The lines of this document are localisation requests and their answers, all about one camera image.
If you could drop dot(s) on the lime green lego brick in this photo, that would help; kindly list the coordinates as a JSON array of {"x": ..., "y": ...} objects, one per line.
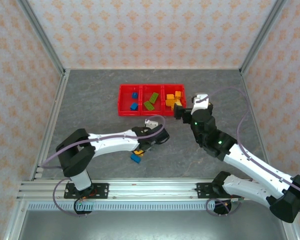
[{"x": 154, "y": 97}]

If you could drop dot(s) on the small orange lego brick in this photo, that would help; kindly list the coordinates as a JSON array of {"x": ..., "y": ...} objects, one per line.
[{"x": 178, "y": 94}]

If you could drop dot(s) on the long yellow-orange lego brick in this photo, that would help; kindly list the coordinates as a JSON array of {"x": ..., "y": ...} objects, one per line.
[{"x": 171, "y": 102}]

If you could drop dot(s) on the aluminium frame post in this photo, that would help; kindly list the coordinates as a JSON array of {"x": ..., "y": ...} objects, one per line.
[
  {"x": 44, "y": 37},
  {"x": 260, "y": 37}
]

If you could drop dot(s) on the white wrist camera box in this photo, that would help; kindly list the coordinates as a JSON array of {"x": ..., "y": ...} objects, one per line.
[
  {"x": 201, "y": 101},
  {"x": 150, "y": 123}
]

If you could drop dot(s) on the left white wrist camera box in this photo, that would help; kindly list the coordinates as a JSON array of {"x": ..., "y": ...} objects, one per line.
[{"x": 150, "y": 123}]

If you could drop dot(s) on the long aluminium mounting rail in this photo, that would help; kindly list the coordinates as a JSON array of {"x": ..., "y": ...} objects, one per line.
[{"x": 150, "y": 191}]

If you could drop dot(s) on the aluminium side rail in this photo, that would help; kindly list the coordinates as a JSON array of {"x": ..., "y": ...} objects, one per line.
[
  {"x": 54, "y": 112},
  {"x": 252, "y": 110}
]

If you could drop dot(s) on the right black-white robot arm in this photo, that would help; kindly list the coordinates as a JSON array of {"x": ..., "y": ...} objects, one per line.
[{"x": 252, "y": 165}]

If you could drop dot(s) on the grey metal panel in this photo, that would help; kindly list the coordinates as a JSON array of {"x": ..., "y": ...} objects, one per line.
[{"x": 150, "y": 225}]

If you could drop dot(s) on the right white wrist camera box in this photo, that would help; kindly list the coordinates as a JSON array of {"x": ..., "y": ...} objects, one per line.
[{"x": 201, "y": 101}]

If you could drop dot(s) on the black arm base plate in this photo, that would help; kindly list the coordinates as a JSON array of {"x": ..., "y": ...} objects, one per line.
[
  {"x": 100, "y": 190},
  {"x": 202, "y": 190}
]

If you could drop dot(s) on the blue lego brick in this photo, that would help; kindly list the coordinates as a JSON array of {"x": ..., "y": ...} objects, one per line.
[
  {"x": 134, "y": 95},
  {"x": 135, "y": 158},
  {"x": 134, "y": 106}
]

